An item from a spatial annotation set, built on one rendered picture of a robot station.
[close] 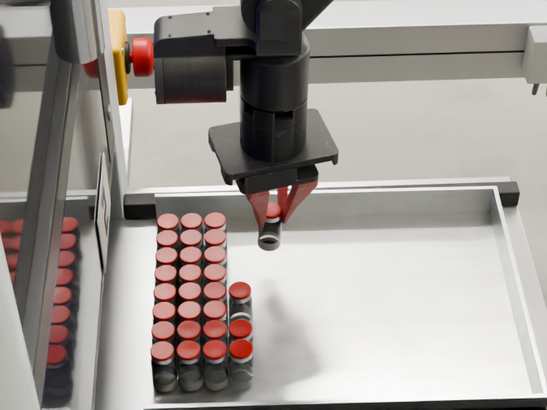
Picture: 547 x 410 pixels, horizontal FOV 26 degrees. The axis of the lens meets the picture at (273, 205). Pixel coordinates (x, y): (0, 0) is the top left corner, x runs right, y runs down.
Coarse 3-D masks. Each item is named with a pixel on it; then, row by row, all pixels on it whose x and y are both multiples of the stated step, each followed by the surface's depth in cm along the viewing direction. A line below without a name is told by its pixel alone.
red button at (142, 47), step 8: (136, 40) 119; (144, 40) 119; (136, 48) 118; (144, 48) 118; (152, 48) 119; (136, 56) 118; (144, 56) 118; (152, 56) 119; (136, 64) 118; (144, 64) 118; (152, 64) 119; (136, 72) 119; (144, 72) 119; (152, 72) 120
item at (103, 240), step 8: (104, 160) 101; (104, 168) 101; (104, 176) 101; (104, 184) 101; (104, 208) 100; (104, 224) 100; (104, 232) 99; (104, 240) 99; (104, 248) 99; (104, 256) 99; (104, 264) 99; (104, 272) 99
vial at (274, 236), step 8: (280, 216) 109; (272, 224) 109; (280, 224) 109; (264, 232) 110; (272, 232) 109; (280, 232) 110; (264, 240) 110; (272, 240) 110; (280, 240) 111; (264, 248) 111; (272, 248) 111
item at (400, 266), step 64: (320, 192) 117; (384, 192) 118; (448, 192) 118; (256, 256) 116; (320, 256) 116; (384, 256) 116; (448, 256) 116; (512, 256) 111; (256, 320) 110; (320, 320) 110; (384, 320) 110; (448, 320) 110; (512, 320) 110; (256, 384) 104; (320, 384) 104; (384, 384) 104; (448, 384) 104; (512, 384) 104
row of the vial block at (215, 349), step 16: (208, 224) 112; (224, 224) 112; (208, 240) 111; (224, 240) 111; (208, 256) 109; (224, 256) 109; (208, 272) 108; (224, 272) 108; (208, 288) 106; (224, 288) 106; (208, 304) 105; (224, 304) 105; (208, 320) 104; (224, 320) 105; (208, 336) 102; (224, 336) 103; (208, 352) 101; (224, 352) 101; (208, 368) 102; (224, 368) 102; (208, 384) 103; (224, 384) 104
